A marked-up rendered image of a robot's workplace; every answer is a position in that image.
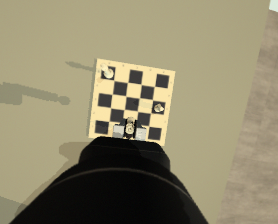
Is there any chessboard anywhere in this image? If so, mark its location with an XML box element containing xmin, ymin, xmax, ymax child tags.
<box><xmin>89</xmin><ymin>59</ymin><xmax>175</xmax><ymax>146</ymax></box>

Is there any black chess piece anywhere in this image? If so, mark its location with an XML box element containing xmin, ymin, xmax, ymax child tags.
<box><xmin>126</xmin><ymin>133</ymin><xmax>133</xmax><ymax>139</ymax></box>

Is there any white chess knight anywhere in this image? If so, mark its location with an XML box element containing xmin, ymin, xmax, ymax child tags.
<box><xmin>154</xmin><ymin>104</ymin><xmax>164</xmax><ymax>112</ymax></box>

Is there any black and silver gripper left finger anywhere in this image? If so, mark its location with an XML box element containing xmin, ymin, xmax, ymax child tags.
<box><xmin>112</xmin><ymin>118</ymin><xmax>127</xmax><ymax>138</ymax></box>

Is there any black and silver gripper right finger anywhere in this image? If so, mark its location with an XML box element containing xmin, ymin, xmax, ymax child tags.
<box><xmin>133</xmin><ymin>120</ymin><xmax>147</xmax><ymax>141</ymax></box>

